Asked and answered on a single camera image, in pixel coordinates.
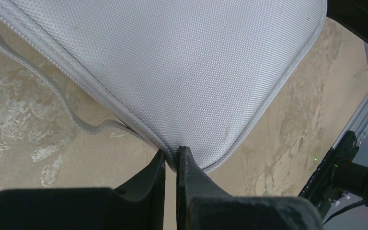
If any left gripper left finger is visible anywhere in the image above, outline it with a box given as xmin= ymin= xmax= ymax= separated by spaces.
xmin=0 ymin=151 xmax=165 ymax=230

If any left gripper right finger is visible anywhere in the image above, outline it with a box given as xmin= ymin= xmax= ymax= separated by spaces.
xmin=176 ymin=147 xmax=323 ymax=230

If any grey storage case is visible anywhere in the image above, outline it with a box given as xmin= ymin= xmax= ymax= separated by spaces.
xmin=0 ymin=0 xmax=327 ymax=172

